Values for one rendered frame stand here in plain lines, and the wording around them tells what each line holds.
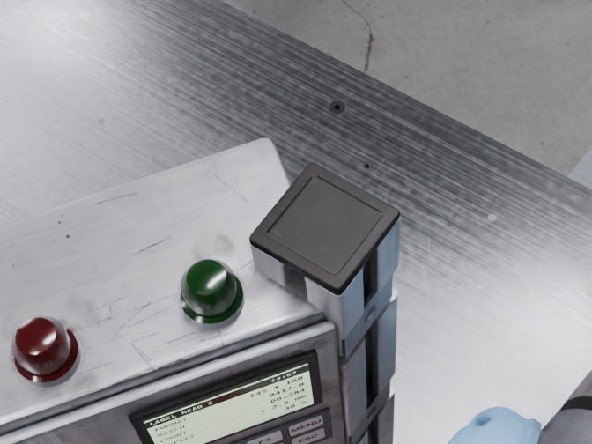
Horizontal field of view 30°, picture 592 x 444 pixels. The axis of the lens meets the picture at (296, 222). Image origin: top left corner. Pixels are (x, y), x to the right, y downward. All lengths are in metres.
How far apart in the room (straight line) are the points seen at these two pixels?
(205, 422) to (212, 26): 0.96
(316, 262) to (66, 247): 0.11
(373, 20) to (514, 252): 1.34
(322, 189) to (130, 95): 0.91
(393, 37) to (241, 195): 1.98
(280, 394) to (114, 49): 0.96
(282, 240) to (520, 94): 1.95
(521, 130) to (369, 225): 1.88
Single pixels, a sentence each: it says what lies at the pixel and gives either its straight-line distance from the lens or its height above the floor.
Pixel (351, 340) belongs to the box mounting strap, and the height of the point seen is 1.44.
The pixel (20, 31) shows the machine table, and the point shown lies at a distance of 1.45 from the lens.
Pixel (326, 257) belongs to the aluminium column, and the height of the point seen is 1.50.
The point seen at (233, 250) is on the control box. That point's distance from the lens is 0.47.
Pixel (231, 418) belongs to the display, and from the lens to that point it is 0.49.
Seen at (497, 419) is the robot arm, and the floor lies 1.50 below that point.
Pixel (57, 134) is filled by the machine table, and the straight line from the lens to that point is 1.34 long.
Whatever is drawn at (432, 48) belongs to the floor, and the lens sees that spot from 2.43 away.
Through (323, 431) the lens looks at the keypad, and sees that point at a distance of 0.55.
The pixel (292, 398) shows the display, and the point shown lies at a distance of 0.49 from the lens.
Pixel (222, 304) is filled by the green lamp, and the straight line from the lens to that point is 0.44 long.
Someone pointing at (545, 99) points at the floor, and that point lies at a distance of 2.37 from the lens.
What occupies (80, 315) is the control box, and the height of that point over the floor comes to 1.48.
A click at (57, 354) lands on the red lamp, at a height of 1.49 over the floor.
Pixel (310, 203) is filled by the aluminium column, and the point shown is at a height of 1.50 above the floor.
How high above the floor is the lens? 1.88
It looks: 59 degrees down
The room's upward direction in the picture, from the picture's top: 7 degrees counter-clockwise
